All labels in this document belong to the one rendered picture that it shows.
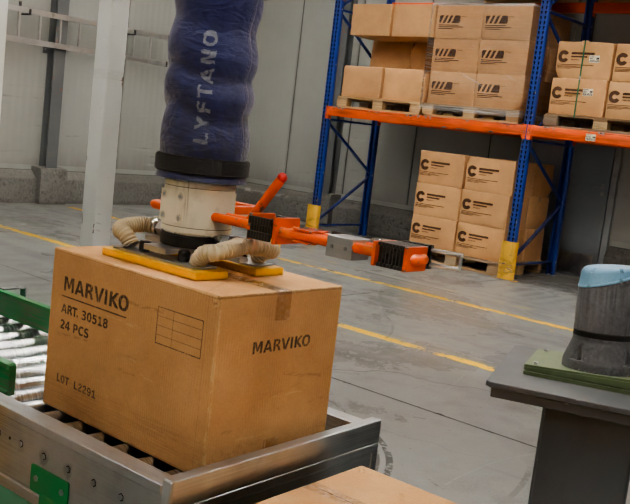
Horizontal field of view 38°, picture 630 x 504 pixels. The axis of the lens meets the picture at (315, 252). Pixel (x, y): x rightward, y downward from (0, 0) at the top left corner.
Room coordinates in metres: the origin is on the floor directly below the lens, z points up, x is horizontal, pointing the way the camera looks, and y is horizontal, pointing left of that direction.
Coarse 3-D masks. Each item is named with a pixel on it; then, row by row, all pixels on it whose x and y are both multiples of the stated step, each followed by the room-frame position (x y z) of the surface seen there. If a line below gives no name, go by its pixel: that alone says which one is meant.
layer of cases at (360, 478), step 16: (320, 480) 1.94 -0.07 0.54; (336, 480) 1.95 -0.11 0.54; (352, 480) 1.96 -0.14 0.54; (368, 480) 1.97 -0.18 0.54; (384, 480) 1.98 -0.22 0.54; (288, 496) 1.83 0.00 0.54; (304, 496) 1.84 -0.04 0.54; (320, 496) 1.85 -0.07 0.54; (336, 496) 1.86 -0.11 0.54; (352, 496) 1.87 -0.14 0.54; (368, 496) 1.88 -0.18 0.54; (384, 496) 1.89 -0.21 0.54; (400, 496) 1.90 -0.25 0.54; (416, 496) 1.91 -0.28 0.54; (432, 496) 1.92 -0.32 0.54
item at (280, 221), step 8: (256, 216) 2.00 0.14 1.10; (264, 216) 2.06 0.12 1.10; (272, 216) 2.08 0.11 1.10; (280, 216) 2.08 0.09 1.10; (248, 224) 2.03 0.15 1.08; (256, 224) 2.00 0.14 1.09; (264, 224) 1.99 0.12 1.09; (272, 224) 1.98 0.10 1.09; (280, 224) 1.99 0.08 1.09; (288, 224) 2.01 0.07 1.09; (296, 224) 2.03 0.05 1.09; (248, 232) 2.02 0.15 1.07; (256, 232) 2.00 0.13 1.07; (264, 232) 2.00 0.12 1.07; (272, 232) 1.98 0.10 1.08; (264, 240) 1.98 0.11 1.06; (272, 240) 1.98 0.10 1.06; (280, 240) 1.99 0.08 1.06; (288, 240) 2.01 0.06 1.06
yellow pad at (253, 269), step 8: (216, 264) 2.20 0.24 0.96; (224, 264) 2.19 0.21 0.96; (232, 264) 2.17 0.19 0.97; (240, 264) 2.16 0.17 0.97; (248, 264) 2.16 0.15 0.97; (256, 264) 2.16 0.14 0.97; (264, 264) 2.18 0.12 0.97; (272, 264) 2.20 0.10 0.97; (240, 272) 2.15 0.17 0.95; (248, 272) 2.14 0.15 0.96; (256, 272) 2.12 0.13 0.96; (264, 272) 2.14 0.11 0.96; (272, 272) 2.17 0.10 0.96; (280, 272) 2.19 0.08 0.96
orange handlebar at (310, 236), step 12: (156, 204) 2.24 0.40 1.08; (240, 204) 2.45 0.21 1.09; (216, 216) 2.11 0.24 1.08; (228, 216) 2.09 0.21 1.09; (240, 216) 2.12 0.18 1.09; (288, 228) 1.98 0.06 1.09; (300, 228) 1.96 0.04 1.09; (312, 228) 1.99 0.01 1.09; (300, 240) 1.95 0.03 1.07; (312, 240) 1.92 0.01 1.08; (324, 240) 1.90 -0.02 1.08; (360, 252) 1.84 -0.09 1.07; (420, 264) 1.77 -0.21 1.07
